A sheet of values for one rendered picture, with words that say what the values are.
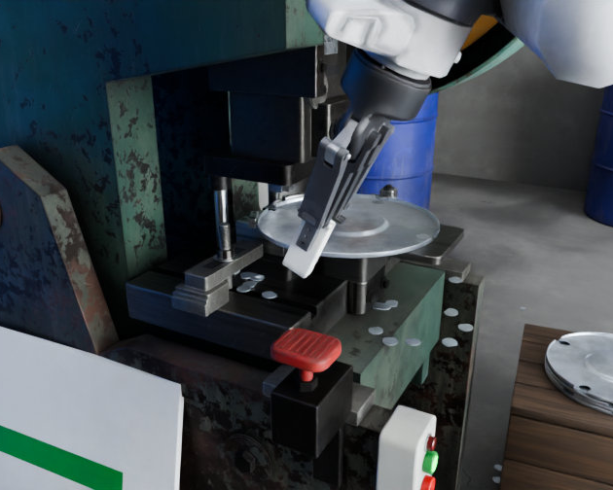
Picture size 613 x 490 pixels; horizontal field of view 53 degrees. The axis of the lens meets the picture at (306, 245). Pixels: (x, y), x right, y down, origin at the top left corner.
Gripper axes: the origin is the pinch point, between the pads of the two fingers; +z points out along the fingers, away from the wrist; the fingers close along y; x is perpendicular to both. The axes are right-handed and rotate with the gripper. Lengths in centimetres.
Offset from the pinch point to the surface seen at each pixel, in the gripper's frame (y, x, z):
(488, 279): 197, -26, 88
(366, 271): 28.7, -2.5, 16.4
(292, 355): -3.0, -4.6, 10.9
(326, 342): 1.0, -6.6, 10.0
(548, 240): 259, -42, 81
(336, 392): 1.3, -10.3, 15.4
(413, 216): 40.9, -2.9, 9.9
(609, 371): 75, -51, 32
